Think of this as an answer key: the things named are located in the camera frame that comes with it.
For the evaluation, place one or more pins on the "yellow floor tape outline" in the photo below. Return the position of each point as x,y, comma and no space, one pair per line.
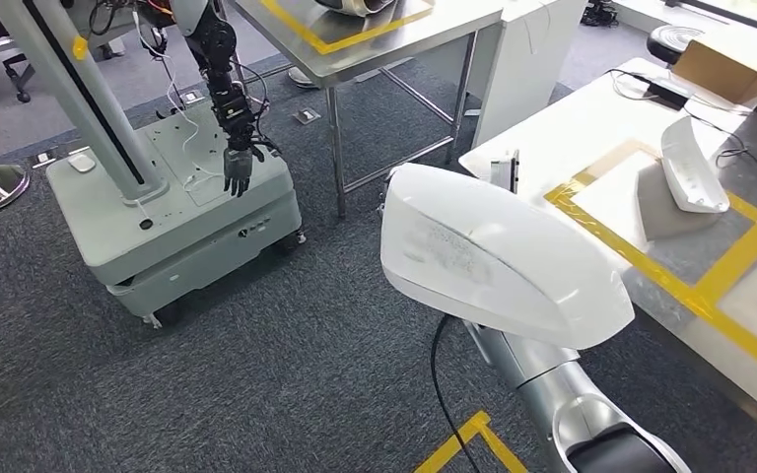
476,431

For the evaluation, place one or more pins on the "grey robot column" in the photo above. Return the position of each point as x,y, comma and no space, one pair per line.
84,104

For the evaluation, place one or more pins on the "cardboard box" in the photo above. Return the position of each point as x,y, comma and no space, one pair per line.
731,72

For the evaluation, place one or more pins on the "yellow tape on workbench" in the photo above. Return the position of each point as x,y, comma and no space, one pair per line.
718,281

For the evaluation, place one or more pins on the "yellow tape on steel table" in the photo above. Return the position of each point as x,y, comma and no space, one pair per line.
326,44

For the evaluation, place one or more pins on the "black power adapter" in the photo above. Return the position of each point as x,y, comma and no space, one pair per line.
669,93

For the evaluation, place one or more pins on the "black ribbed round base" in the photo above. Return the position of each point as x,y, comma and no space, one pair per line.
669,42

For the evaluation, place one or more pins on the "white curved plastic part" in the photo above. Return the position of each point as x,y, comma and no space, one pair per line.
496,254
692,170

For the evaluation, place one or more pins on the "steel table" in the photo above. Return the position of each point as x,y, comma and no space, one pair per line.
365,62

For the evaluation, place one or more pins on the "white workbench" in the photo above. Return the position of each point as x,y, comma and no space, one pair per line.
581,124

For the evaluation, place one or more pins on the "floor socket plate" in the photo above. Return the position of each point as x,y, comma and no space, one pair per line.
44,158
191,97
307,116

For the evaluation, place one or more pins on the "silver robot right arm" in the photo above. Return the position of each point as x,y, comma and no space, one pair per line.
548,391

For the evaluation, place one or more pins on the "black idle robot arm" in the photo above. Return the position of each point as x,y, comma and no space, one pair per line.
222,78

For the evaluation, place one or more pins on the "black idle robot hand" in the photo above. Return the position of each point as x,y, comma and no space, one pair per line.
238,173

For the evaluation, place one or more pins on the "grey mobile robot base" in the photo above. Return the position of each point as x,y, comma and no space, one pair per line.
189,235

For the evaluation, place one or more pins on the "white shell part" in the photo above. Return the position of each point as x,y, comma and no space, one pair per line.
352,6

